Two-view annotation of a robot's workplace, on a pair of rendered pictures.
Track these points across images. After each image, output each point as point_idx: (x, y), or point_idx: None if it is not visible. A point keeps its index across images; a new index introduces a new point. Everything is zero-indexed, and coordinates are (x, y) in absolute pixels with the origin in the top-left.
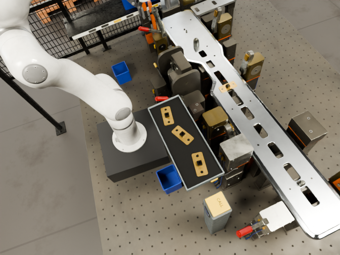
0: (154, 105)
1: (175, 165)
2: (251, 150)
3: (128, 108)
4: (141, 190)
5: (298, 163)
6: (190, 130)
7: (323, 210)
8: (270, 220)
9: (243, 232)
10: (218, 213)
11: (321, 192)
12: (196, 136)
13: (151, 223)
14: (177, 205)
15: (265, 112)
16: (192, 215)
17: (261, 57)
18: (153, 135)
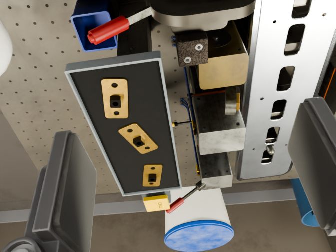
0: (85, 70)
1: (114, 174)
2: (238, 150)
3: (4, 71)
4: (38, 15)
5: (289, 129)
6: (158, 135)
7: (267, 167)
8: (208, 184)
9: (172, 211)
10: (153, 211)
11: (282, 156)
12: (163, 144)
13: (58, 65)
14: (103, 52)
15: (323, 50)
16: None
17: None
18: None
